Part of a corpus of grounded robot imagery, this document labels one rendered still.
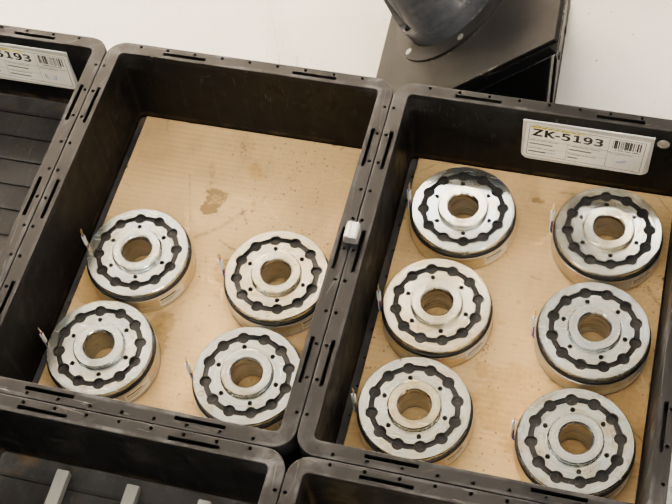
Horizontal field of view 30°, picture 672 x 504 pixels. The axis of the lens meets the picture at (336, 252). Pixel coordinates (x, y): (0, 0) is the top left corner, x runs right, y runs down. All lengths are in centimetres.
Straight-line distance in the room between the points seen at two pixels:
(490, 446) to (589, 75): 57
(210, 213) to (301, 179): 10
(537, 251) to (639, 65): 40
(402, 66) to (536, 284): 35
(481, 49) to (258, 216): 29
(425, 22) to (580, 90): 24
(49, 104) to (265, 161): 26
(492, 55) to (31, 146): 50
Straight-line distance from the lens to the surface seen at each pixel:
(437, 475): 103
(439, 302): 120
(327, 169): 130
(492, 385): 117
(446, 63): 138
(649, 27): 161
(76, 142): 125
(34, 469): 120
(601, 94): 153
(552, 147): 125
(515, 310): 121
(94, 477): 118
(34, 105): 143
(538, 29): 129
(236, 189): 130
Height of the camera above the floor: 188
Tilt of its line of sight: 57 degrees down
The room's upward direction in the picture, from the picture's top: 8 degrees counter-clockwise
